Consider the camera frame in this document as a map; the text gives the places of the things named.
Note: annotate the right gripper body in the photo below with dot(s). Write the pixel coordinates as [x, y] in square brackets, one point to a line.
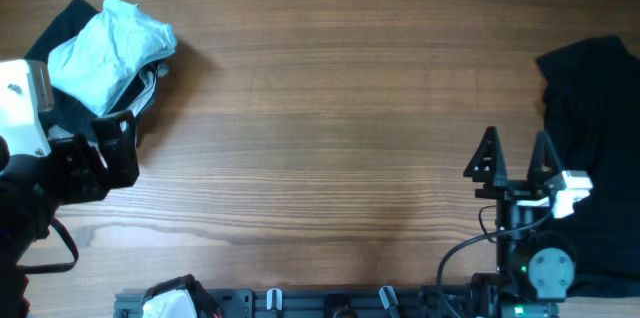
[507, 193]

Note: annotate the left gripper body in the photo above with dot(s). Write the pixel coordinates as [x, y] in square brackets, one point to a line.
[74, 175]

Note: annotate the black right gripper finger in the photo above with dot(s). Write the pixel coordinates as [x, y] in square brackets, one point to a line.
[545, 162]
[487, 165]

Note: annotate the light blue t-shirt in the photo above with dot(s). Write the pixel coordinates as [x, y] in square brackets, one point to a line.
[98, 64]

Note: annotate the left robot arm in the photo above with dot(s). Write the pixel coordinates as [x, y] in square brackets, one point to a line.
[33, 188]

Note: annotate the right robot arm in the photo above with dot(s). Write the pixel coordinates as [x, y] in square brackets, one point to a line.
[534, 267]

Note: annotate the folded black garment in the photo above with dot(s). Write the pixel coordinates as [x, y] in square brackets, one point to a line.
[64, 26]

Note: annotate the folded grey garment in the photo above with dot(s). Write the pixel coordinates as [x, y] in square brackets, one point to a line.
[71, 117]

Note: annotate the black garment right pile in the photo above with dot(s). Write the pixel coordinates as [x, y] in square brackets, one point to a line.
[592, 116]

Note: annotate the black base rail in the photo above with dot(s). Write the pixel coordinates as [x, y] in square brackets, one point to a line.
[384, 302]

